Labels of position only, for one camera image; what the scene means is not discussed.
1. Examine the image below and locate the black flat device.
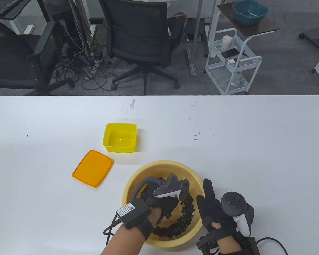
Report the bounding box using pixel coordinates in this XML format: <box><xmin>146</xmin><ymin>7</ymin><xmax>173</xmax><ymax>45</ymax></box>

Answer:
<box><xmin>220</xmin><ymin>48</ymin><xmax>248</xmax><ymax>60</ymax></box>

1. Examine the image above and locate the black mesh office chair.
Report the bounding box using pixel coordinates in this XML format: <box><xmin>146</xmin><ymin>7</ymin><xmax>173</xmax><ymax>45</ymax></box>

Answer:
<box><xmin>98</xmin><ymin>0</ymin><xmax>186</xmax><ymax>95</ymax></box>

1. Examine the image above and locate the tangle of floor cables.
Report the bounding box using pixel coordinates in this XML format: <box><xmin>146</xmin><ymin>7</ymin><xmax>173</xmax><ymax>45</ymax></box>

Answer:
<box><xmin>53</xmin><ymin>40</ymin><xmax>116</xmax><ymax>91</ymax></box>

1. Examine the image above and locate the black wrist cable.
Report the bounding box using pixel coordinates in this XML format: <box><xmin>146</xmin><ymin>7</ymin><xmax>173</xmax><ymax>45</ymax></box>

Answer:
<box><xmin>256</xmin><ymin>237</ymin><xmax>290</xmax><ymax>255</ymax></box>
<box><xmin>103</xmin><ymin>216</ymin><xmax>122</xmax><ymax>246</ymax></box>

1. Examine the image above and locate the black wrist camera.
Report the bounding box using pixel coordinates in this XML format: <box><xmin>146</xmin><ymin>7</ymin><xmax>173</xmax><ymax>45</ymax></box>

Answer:
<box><xmin>196</xmin><ymin>234</ymin><xmax>221</xmax><ymax>255</ymax></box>

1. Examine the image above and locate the brown top side table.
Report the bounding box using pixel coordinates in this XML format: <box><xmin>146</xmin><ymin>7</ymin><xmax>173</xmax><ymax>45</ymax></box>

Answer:
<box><xmin>217</xmin><ymin>2</ymin><xmax>280</xmax><ymax>57</ymax></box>

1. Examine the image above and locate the grey aluminium profile post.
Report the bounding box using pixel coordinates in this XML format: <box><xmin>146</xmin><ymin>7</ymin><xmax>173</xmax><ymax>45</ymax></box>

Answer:
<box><xmin>187</xmin><ymin>0</ymin><xmax>203</xmax><ymax>77</ymax></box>

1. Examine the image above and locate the person's left forearm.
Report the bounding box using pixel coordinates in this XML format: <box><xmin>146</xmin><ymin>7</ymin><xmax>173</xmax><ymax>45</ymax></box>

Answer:
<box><xmin>100</xmin><ymin>208</ymin><xmax>162</xmax><ymax>255</ymax></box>

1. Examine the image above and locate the black armrest office chair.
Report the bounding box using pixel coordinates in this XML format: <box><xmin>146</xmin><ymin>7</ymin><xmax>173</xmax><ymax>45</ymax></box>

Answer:
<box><xmin>0</xmin><ymin>21</ymin><xmax>75</xmax><ymax>96</ymax></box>

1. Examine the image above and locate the black wrist sensor box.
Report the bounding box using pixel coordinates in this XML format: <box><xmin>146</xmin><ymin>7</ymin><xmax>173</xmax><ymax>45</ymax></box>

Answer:
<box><xmin>245</xmin><ymin>236</ymin><xmax>261</xmax><ymax>255</ymax></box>
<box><xmin>116</xmin><ymin>199</ymin><xmax>151</xmax><ymax>229</ymax></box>

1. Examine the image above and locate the black computer tower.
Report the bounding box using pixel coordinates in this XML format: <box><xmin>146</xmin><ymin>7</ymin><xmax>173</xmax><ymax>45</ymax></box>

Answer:
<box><xmin>41</xmin><ymin>0</ymin><xmax>92</xmax><ymax>57</ymax></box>

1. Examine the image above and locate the person's left hand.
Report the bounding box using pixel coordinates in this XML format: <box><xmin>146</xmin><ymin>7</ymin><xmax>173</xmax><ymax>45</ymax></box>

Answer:
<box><xmin>140</xmin><ymin>187</ymin><xmax>179</xmax><ymax>226</ymax></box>

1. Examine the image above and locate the grey white tracker controller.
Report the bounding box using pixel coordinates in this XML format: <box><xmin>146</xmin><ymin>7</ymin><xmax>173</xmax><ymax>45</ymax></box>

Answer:
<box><xmin>130</xmin><ymin>173</ymin><xmax>190</xmax><ymax>203</ymax></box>
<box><xmin>221</xmin><ymin>191</ymin><xmax>255</xmax><ymax>237</ymax></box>

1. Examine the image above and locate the white wire trolley cart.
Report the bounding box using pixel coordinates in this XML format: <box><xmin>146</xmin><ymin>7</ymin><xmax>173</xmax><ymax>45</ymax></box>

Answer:
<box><xmin>204</xmin><ymin>28</ymin><xmax>263</xmax><ymax>96</ymax></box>

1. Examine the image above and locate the yellow plastic container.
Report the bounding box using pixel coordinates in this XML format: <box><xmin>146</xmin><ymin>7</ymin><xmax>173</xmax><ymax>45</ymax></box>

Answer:
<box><xmin>103</xmin><ymin>123</ymin><xmax>137</xmax><ymax>153</ymax></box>

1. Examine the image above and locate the teal plastic tub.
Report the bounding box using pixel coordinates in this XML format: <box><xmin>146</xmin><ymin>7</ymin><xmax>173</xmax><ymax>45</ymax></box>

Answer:
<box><xmin>232</xmin><ymin>1</ymin><xmax>269</xmax><ymax>26</ymax></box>

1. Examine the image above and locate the black keyboard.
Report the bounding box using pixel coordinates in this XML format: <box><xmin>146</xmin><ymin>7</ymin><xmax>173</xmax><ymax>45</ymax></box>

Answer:
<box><xmin>0</xmin><ymin>0</ymin><xmax>17</xmax><ymax>15</ymax></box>

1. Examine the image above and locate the pale yellow plastic basin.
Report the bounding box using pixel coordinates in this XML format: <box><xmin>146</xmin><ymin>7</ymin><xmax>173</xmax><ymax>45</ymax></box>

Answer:
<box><xmin>122</xmin><ymin>160</ymin><xmax>205</xmax><ymax>248</ymax></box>

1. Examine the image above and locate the person's right hand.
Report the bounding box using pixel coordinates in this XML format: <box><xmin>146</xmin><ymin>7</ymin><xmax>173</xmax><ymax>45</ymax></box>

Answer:
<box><xmin>196</xmin><ymin>178</ymin><xmax>239</xmax><ymax>241</ymax></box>

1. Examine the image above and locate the white leg keyboard desk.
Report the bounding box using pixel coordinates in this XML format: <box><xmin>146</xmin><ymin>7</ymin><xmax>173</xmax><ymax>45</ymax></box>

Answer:
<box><xmin>0</xmin><ymin>0</ymin><xmax>33</xmax><ymax>35</ymax></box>

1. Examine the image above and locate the person's right forearm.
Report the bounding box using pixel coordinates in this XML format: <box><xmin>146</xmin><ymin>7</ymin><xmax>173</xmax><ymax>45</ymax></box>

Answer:
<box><xmin>218</xmin><ymin>235</ymin><xmax>244</xmax><ymax>253</ymax></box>

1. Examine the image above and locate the orange container lid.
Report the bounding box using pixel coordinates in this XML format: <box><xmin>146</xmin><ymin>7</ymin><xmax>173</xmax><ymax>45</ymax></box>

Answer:
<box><xmin>72</xmin><ymin>150</ymin><xmax>114</xmax><ymax>188</ymax></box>

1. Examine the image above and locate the clear plastic bottle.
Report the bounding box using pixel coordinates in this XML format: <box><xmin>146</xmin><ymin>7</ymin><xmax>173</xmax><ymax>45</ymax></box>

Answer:
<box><xmin>230</xmin><ymin>72</ymin><xmax>241</xmax><ymax>88</ymax></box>

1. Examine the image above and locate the pile of dark coffee beans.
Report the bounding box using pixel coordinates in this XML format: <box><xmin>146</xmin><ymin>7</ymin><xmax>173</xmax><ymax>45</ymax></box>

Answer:
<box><xmin>141</xmin><ymin>177</ymin><xmax>195</xmax><ymax>238</ymax></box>

